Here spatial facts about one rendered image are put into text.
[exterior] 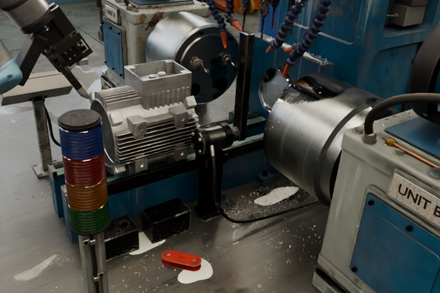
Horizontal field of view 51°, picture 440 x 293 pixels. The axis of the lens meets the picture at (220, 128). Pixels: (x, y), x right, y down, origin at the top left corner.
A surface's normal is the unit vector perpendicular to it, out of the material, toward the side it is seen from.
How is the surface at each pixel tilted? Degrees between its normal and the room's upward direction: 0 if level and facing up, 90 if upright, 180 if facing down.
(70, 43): 90
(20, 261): 0
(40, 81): 51
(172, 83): 90
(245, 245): 0
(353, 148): 90
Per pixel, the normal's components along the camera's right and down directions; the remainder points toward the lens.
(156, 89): 0.55, 0.41
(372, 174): -0.83, 0.21
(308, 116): -0.61, -0.39
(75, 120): 0.05, -0.88
